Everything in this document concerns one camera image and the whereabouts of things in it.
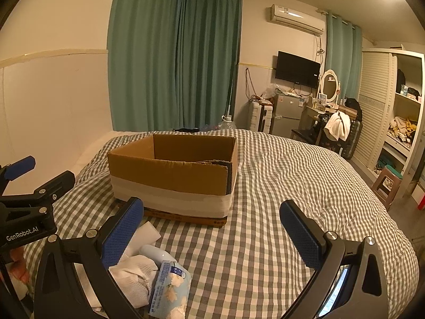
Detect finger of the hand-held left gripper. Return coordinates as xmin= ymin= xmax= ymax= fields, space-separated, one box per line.
xmin=0 ymin=156 xmax=36 ymax=195
xmin=0 ymin=170 xmax=76 ymax=218

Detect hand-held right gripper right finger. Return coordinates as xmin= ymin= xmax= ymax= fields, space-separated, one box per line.
xmin=279 ymin=200 xmax=390 ymax=319

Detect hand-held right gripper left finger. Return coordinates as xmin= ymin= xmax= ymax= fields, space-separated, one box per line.
xmin=33 ymin=197 xmax=145 ymax=319

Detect white plastic case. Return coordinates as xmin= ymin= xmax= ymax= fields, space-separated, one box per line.
xmin=128 ymin=220 xmax=162 ymax=257

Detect pale plastic bottle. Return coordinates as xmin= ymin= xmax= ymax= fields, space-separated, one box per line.
xmin=139 ymin=244 xmax=178 ymax=267

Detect white knitted cloth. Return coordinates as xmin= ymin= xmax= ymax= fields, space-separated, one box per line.
xmin=90 ymin=254 xmax=160 ymax=308

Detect cardboard box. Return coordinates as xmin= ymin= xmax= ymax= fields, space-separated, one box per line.
xmin=107 ymin=133 xmax=239 ymax=229

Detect floral tissue packet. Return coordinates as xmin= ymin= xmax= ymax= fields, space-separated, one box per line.
xmin=148 ymin=261 xmax=192 ymax=318

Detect person's left hand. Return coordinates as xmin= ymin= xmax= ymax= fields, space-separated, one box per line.
xmin=7 ymin=247 xmax=32 ymax=284

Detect checkered blanket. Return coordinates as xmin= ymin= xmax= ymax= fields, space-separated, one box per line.
xmin=20 ymin=128 xmax=420 ymax=319

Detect small wooden stool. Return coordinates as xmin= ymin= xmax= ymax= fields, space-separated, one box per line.
xmin=371 ymin=165 xmax=404 ymax=207

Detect chair with white cloth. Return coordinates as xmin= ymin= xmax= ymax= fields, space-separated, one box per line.
xmin=320 ymin=120 xmax=362 ymax=160

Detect white towel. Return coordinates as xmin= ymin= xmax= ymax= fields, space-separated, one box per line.
xmin=324 ymin=110 xmax=351 ymax=142

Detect silver small fridge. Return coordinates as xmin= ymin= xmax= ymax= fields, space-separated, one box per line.
xmin=271 ymin=93 xmax=308 ymax=137

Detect vanity desk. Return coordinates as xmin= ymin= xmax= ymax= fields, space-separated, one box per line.
xmin=299 ymin=104 xmax=336 ymax=133

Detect white ribbed suitcase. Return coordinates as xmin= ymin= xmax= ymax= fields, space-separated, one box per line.
xmin=250 ymin=101 xmax=273 ymax=133

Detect clear water jug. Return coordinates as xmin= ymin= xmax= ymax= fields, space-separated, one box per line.
xmin=219 ymin=115 xmax=238 ymax=130

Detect black bag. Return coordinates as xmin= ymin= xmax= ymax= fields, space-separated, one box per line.
xmin=343 ymin=97 xmax=362 ymax=120

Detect pile of yellow clothes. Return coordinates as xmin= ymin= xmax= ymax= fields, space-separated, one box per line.
xmin=388 ymin=116 xmax=420 ymax=147

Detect white louvred wardrobe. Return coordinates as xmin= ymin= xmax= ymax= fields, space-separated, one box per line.
xmin=352 ymin=48 xmax=425 ymax=200

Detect oval white vanity mirror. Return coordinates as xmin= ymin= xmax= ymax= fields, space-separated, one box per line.
xmin=319 ymin=69 xmax=342 ymax=104

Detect green curtain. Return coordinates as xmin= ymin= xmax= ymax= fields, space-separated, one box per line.
xmin=325 ymin=11 xmax=362 ymax=103
xmin=107 ymin=0 xmax=186 ymax=132
xmin=176 ymin=0 xmax=242 ymax=131

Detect white air conditioner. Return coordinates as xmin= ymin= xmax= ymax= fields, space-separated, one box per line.
xmin=268 ymin=4 xmax=326 ymax=36

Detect wall cables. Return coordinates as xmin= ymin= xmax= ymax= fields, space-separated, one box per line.
xmin=244 ymin=67 xmax=259 ymax=99

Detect black wall television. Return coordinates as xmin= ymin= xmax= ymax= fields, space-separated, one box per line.
xmin=275 ymin=51 xmax=321 ymax=89

